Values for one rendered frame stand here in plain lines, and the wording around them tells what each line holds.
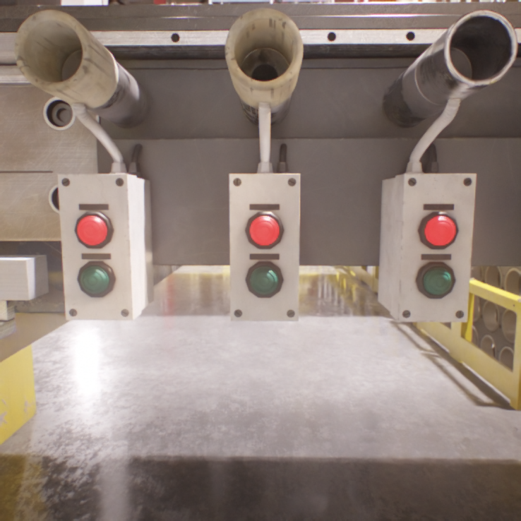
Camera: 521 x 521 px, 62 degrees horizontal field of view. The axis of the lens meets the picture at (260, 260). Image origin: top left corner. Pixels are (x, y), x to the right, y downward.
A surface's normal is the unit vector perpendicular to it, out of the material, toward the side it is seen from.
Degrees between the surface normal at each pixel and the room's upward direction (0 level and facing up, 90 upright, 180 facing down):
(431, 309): 90
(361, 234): 90
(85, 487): 0
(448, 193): 90
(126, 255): 90
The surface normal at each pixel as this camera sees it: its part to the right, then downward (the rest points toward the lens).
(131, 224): 1.00, 0.00
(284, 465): 0.00, -0.99
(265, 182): -0.02, 0.13
